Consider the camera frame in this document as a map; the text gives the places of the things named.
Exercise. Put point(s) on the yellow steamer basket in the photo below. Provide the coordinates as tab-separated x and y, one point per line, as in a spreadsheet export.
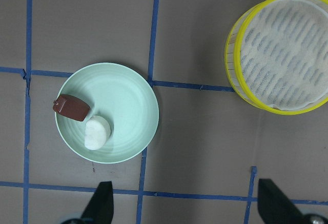
233	67

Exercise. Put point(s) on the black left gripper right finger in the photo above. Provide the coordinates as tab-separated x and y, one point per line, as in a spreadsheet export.
274	206

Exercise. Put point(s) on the brown chocolate bun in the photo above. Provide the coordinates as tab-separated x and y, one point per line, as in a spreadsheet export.
71	107

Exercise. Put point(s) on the white steamed bun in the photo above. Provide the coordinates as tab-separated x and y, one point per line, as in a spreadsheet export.
97	132

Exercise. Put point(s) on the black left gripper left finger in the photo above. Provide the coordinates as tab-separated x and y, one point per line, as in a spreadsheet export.
100	208

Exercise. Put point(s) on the mint green plate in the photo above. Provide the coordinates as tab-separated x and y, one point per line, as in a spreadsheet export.
124	99

